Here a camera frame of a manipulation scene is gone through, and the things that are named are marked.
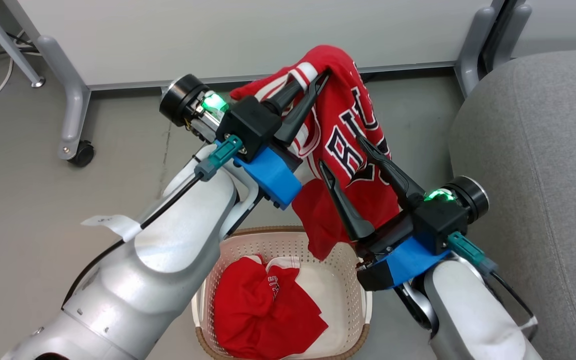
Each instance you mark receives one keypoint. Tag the red jersey with lettering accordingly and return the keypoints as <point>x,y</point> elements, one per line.
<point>338,100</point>

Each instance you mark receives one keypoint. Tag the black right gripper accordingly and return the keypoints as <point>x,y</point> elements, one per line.
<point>440,220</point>

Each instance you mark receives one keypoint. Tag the narrow white partition panel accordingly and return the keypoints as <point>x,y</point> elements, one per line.
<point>568,22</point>

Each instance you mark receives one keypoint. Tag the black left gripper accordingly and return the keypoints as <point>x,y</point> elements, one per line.
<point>250,125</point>

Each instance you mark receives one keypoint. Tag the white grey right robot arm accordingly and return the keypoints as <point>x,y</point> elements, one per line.
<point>468,310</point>

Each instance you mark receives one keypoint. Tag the plain red garment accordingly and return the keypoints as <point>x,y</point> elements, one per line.
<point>258,315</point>

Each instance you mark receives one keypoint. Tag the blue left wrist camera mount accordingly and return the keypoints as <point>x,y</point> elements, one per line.
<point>270,175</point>

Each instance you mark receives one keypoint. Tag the grey metal table leg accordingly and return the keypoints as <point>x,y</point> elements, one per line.
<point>8,42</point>

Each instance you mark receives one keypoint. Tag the large white partition panel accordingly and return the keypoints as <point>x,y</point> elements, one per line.
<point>243,35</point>

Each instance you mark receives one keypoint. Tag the grey fabric sofa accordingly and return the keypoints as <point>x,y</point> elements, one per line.
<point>543,175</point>

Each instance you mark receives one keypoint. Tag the cream perforated laundry basket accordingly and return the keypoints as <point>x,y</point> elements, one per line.
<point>338,290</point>

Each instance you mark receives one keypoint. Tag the grey partition foot with caster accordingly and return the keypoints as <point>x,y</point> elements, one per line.
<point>73,105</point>

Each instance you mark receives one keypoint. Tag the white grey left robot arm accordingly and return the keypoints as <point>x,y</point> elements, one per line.
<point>168,250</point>

